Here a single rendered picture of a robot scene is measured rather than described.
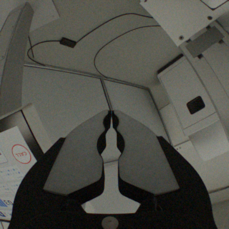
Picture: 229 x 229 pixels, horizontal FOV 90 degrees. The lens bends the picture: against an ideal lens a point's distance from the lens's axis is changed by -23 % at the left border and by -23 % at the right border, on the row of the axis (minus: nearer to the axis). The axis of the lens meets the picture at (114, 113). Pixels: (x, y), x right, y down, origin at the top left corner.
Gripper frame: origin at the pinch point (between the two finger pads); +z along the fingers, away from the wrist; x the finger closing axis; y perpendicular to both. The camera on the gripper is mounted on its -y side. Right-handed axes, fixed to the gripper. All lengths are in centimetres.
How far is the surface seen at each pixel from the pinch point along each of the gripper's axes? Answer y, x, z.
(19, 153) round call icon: 10.3, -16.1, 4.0
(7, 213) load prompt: 33.0, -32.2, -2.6
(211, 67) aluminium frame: -3.3, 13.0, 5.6
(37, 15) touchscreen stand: -26, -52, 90
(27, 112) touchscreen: 4.0, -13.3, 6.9
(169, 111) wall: 176, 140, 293
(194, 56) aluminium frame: -4.0, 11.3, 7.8
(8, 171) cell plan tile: 14.7, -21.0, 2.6
